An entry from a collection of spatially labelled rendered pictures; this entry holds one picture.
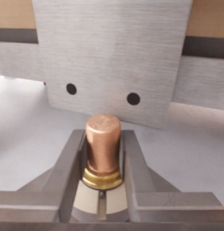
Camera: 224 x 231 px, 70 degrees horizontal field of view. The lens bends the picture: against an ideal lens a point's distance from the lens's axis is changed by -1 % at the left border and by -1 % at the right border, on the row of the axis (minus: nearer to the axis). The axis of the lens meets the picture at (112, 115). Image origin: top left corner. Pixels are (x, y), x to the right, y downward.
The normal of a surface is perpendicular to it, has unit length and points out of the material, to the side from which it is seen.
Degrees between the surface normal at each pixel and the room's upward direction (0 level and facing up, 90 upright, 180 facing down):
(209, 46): 90
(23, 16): 90
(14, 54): 90
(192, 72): 90
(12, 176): 180
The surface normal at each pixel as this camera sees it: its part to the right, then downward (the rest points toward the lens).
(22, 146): 0.03, -0.87
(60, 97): -0.33, 0.46
